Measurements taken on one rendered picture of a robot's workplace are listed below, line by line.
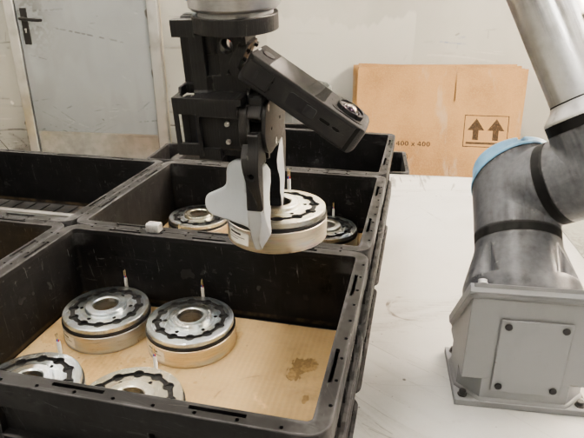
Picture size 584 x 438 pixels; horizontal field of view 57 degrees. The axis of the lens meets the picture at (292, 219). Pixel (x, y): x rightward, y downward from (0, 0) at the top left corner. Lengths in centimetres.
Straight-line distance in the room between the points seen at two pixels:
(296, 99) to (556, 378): 52
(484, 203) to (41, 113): 387
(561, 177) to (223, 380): 48
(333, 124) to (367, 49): 324
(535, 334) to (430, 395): 17
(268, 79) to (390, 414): 49
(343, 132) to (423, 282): 67
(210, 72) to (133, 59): 352
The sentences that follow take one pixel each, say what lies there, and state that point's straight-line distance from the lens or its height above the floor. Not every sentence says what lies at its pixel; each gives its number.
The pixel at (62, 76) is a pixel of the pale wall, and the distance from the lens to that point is 425.
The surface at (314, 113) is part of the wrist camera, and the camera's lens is 45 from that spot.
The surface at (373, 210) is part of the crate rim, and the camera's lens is 77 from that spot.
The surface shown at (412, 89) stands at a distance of 355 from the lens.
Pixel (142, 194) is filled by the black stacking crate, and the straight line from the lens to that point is 92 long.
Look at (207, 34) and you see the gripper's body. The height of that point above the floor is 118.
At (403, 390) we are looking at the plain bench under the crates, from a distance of 81.
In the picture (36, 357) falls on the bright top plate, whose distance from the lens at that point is 64.
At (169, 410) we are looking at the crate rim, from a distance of 43.
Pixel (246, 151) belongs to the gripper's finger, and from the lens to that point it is 46.
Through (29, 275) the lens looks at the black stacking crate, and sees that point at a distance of 71.
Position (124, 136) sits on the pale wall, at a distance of 414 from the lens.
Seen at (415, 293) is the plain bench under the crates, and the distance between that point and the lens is 104.
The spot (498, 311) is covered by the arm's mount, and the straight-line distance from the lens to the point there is 73.
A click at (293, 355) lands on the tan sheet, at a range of 64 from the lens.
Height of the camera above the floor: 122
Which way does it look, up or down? 23 degrees down
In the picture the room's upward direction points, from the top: straight up
